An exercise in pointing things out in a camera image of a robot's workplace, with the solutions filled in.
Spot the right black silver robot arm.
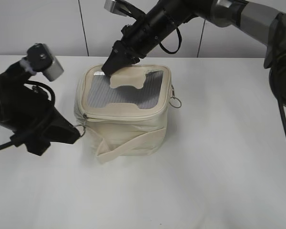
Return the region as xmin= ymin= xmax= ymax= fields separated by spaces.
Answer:
xmin=102 ymin=0 xmax=286 ymax=107

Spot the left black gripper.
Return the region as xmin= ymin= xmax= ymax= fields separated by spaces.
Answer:
xmin=10 ymin=105 xmax=79 ymax=156

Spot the cream canvas zipper bag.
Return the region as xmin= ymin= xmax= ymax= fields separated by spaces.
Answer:
xmin=74 ymin=65 xmax=173 ymax=164

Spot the silver zipper pull ring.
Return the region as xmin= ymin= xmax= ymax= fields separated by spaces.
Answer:
xmin=75 ymin=114 xmax=88 ymax=137
xmin=169 ymin=85 xmax=183 ymax=108

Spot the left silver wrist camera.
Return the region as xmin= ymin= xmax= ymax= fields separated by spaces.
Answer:
xmin=26 ymin=43 xmax=64 ymax=82

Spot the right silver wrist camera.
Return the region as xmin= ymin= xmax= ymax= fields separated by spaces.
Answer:
xmin=104 ymin=0 xmax=132 ymax=17

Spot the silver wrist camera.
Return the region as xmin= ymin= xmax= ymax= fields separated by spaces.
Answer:
xmin=104 ymin=0 xmax=132 ymax=17
xmin=26 ymin=43 xmax=64 ymax=82

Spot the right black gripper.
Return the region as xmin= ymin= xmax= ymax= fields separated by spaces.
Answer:
xmin=102 ymin=14 xmax=179 ymax=77

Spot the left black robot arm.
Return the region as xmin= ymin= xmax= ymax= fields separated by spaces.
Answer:
xmin=0 ymin=62 xmax=81 ymax=156

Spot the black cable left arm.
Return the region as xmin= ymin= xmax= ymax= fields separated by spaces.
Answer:
xmin=0 ymin=81 xmax=56 ymax=154

